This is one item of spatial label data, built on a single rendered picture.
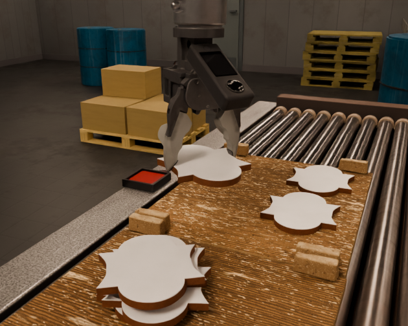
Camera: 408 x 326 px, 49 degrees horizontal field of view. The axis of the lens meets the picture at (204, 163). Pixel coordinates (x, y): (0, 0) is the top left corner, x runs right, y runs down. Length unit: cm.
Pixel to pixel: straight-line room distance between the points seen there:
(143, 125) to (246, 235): 324
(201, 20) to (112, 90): 381
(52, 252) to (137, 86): 358
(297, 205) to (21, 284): 46
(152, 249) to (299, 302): 20
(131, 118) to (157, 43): 502
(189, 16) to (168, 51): 817
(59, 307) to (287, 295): 28
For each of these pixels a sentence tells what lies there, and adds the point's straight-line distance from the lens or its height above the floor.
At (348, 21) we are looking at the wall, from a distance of 791.
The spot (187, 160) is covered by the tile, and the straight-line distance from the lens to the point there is 68.
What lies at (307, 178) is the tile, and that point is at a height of 95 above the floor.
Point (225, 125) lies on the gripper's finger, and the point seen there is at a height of 111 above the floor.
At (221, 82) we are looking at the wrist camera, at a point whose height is 119.
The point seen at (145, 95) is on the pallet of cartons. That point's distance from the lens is 423.
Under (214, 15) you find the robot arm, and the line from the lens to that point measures 63.
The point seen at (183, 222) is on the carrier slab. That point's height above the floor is 94.
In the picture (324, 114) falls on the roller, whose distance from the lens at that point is 154.
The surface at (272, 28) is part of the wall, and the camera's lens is 810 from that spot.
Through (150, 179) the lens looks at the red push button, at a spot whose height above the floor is 93.
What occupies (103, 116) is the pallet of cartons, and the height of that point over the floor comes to 27.
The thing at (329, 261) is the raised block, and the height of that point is 96.
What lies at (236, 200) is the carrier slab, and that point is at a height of 94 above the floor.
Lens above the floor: 129
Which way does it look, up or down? 21 degrees down
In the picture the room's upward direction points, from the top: straight up
